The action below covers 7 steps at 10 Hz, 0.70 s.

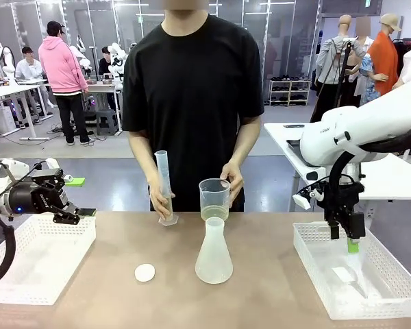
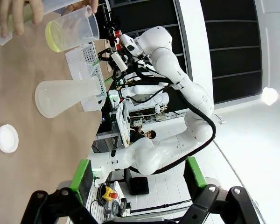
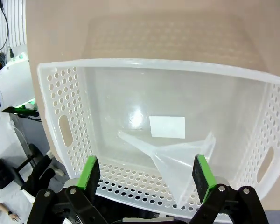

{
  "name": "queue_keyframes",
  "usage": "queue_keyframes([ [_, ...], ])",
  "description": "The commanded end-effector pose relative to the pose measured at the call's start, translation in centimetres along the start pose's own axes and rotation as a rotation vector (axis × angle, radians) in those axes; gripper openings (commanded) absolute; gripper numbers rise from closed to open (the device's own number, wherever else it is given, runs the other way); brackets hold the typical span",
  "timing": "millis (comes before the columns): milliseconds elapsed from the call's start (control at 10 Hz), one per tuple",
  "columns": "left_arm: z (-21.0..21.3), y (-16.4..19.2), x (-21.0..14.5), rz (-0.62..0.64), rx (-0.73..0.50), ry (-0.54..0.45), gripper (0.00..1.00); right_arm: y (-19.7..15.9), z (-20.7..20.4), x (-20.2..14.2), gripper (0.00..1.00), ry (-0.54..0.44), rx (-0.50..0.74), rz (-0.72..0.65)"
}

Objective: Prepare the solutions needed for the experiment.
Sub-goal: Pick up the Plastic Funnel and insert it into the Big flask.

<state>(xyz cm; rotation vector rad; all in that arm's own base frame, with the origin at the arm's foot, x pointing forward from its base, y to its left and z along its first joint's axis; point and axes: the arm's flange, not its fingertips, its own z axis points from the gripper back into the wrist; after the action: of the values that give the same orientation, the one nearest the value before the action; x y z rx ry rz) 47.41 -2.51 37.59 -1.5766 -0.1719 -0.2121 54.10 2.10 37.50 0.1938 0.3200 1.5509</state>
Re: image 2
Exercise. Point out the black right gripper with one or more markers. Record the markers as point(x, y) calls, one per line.
point(128, 59)

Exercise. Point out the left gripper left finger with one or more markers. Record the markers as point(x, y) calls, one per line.
point(82, 179)

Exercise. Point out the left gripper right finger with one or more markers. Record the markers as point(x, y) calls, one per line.
point(193, 177)

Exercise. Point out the clear plastic beaker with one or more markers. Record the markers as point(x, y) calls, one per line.
point(79, 30)

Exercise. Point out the translucent conical flask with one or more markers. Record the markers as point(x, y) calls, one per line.
point(58, 98)

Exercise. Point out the clear measuring cylinder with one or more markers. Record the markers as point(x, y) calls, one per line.
point(52, 7)

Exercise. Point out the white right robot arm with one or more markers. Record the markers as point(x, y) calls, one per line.
point(168, 60)

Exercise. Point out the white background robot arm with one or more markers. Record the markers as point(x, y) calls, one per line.
point(142, 89)

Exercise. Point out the person's left hand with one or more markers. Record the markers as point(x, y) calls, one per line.
point(93, 3)

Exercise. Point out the person's right hand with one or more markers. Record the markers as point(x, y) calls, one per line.
point(16, 9)

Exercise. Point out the yellow emergency stop button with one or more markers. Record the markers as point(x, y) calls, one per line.
point(109, 194)

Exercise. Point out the white perforated plastic basket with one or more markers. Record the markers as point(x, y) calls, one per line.
point(80, 60)

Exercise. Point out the black pendant device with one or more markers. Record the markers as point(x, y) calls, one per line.
point(123, 205)

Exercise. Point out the black controller box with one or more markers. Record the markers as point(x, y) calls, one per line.
point(138, 186)

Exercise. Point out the white desk with papers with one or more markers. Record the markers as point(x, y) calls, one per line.
point(121, 126)

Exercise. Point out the white power strip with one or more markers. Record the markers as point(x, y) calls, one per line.
point(163, 116)

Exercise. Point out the seated person in dark clothes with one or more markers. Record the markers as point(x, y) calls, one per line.
point(136, 136)

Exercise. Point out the white round cap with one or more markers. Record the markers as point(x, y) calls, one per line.
point(7, 138)

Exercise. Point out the round white ceiling lamp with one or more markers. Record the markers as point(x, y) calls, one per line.
point(270, 95)

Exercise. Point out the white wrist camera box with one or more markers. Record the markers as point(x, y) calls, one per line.
point(119, 61)

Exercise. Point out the white slotted base plate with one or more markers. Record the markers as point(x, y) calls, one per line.
point(93, 210)

